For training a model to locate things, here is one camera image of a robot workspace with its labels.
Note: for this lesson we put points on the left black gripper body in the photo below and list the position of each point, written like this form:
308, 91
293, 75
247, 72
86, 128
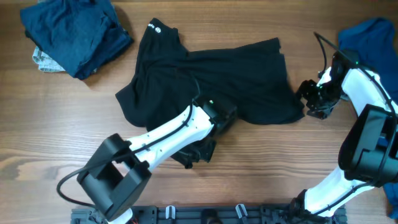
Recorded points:
203, 147

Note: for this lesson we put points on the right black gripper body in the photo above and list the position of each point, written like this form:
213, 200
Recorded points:
320, 99

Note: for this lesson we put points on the black polo shirt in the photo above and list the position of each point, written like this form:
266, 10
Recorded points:
167, 77

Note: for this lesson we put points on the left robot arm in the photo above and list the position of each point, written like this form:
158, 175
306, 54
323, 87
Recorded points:
119, 170

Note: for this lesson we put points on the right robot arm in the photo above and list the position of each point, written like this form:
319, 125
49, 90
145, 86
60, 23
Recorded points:
368, 156

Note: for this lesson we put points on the bright blue shirt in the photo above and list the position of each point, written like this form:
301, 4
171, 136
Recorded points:
373, 41

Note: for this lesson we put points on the folded dark blue garment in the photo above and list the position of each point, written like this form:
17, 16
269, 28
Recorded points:
79, 35

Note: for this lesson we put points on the white patterned folded cloth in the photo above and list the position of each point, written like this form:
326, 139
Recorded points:
45, 63

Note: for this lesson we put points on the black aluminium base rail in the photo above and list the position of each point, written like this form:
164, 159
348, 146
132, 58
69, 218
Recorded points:
263, 214

